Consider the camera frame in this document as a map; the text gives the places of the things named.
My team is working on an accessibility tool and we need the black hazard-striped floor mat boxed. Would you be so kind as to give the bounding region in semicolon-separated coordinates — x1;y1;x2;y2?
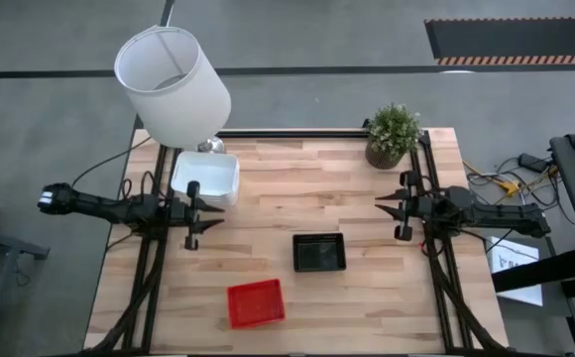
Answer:
424;17;575;66

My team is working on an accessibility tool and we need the black aluminium table frame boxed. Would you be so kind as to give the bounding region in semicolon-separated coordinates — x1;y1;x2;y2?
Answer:
83;118;512;356

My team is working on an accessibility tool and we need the potted green plant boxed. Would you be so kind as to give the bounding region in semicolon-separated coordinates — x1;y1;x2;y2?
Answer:
364;102;425;171

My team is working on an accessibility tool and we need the yellow floor cable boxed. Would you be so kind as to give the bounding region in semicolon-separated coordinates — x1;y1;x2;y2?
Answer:
462;158;561;198

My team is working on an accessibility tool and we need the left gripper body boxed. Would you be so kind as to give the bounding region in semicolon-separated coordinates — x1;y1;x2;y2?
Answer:
170;180;202;251

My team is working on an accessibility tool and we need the white printed sign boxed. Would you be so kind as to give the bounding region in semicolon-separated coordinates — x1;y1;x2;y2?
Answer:
485;236;544;307

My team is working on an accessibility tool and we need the grey desk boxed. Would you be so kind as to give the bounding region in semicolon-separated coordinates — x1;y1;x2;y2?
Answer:
0;221;52;357

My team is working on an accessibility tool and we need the black floor cable tangle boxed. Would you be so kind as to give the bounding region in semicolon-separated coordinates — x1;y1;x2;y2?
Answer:
465;156;566;212

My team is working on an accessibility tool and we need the black power adapter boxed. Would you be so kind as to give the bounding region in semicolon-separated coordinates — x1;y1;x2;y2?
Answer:
517;153;549;175

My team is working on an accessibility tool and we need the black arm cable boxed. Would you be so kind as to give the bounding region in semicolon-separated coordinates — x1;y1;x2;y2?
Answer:
70;136;154;189

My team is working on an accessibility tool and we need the table lamp with white shade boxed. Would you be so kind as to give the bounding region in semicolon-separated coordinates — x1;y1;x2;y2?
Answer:
113;24;233;155

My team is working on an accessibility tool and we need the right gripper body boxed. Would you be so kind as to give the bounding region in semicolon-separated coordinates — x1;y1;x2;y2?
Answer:
394;171;435;243

